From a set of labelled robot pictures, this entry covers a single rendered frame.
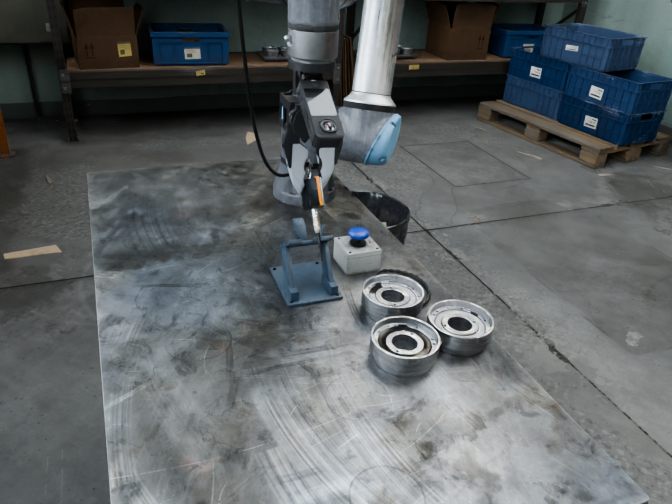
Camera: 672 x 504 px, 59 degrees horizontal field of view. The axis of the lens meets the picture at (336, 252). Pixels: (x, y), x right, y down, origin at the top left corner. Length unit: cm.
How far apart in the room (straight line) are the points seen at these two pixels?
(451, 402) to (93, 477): 123
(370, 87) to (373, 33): 11
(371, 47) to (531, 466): 87
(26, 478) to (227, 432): 118
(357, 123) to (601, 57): 344
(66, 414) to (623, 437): 175
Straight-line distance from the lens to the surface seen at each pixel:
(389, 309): 96
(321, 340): 94
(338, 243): 112
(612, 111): 454
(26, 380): 223
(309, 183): 95
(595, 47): 464
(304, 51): 89
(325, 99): 89
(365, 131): 128
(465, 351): 94
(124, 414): 85
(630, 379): 242
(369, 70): 130
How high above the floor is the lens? 138
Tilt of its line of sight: 29 degrees down
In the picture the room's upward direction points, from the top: 4 degrees clockwise
